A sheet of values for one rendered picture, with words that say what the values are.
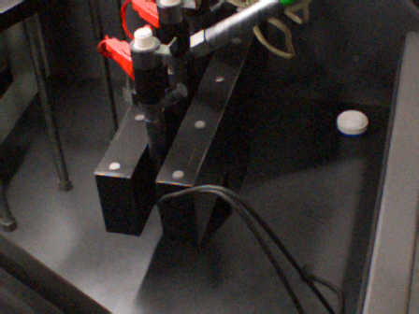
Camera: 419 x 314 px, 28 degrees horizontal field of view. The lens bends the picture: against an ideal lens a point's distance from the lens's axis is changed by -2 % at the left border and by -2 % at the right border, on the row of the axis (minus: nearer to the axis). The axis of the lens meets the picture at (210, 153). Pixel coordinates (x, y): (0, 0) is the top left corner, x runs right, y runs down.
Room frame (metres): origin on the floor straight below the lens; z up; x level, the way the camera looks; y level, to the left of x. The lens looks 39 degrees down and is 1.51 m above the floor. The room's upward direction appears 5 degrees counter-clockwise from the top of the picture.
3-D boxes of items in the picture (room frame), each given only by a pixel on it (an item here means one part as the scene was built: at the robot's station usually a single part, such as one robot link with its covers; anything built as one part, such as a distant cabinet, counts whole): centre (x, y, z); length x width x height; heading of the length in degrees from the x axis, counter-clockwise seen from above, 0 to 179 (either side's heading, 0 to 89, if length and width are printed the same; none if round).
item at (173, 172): (0.78, 0.01, 0.91); 0.34 x 0.10 x 0.15; 162
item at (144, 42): (0.66, 0.05, 1.10); 0.02 x 0.02 x 0.03
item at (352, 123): (0.85, -0.18, 0.84); 0.04 x 0.04 x 0.01
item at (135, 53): (0.66, 0.04, 0.99); 0.05 x 0.03 x 0.21; 72
